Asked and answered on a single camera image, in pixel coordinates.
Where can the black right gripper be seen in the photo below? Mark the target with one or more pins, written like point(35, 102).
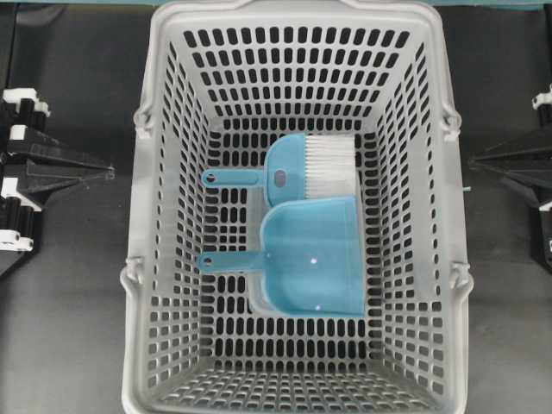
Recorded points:
point(533, 146)

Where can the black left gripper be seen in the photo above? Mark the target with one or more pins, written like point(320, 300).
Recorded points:
point(21, 213)

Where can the blue plastic dustpan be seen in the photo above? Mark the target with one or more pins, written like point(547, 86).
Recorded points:
point(311, 259)

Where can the grey plastic shopping basket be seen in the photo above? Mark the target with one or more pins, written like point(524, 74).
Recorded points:
point(224, 80)

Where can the blue hand brush white bristles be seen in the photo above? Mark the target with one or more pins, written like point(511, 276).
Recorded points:
point(297, 167)

